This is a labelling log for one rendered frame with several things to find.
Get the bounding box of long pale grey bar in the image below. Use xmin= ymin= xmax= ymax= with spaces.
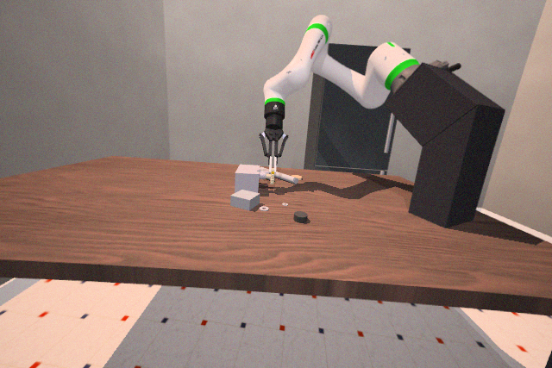
xmin=260 ymin=167 xmax=298 ymax=184

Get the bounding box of dark grey short cylinder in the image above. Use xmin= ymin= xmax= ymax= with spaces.
xmin=293 ymin=211 xmax=308 ymax=223

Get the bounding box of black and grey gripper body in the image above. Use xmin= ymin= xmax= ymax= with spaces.
xmin=264 ymin=115 xmax=284 ymax=141

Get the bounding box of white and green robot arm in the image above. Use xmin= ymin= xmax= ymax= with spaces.
xmin=264 ymin=16 xmax=420 ymax=120

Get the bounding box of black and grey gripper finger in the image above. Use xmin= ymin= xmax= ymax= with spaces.
xmin=273 ymin=131 xmax=288 ymax=173
xmin=259 ymin=131 xmax=273 ymax=173

